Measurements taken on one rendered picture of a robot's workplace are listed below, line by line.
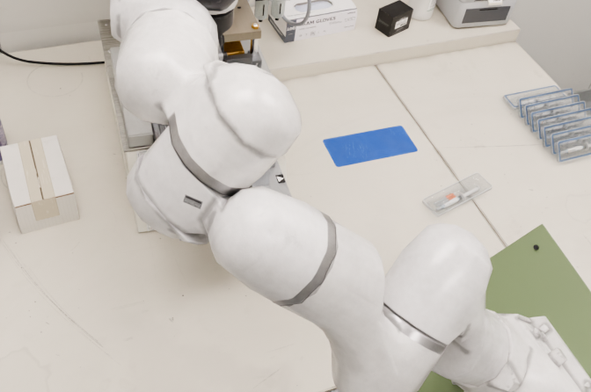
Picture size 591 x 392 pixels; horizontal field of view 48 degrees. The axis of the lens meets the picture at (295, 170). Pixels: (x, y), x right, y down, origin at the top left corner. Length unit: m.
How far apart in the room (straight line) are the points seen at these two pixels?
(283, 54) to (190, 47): 1.14
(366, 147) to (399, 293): 0.92
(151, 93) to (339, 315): 0.30
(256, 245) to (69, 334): 0.76
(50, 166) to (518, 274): 0.96
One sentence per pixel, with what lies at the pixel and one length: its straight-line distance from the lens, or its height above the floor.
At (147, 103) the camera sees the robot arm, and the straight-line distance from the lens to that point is 0.71.
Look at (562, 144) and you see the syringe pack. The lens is 1.82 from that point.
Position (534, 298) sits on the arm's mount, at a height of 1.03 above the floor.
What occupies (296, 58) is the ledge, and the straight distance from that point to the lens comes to 1.84.
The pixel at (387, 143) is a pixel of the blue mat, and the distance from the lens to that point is 1.70.
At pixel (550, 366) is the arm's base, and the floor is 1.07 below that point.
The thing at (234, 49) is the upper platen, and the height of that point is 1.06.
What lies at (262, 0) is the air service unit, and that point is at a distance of 1.60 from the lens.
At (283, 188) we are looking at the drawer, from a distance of 1.25.
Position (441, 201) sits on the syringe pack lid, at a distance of 1.58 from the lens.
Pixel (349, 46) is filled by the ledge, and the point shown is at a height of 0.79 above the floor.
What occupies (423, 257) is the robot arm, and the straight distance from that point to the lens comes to 0.79.
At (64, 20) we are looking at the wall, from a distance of 1.95.
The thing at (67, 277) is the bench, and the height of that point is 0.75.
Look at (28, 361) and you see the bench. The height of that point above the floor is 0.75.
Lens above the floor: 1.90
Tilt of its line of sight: 47 degrees down
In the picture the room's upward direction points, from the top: 9 degrees clockwise
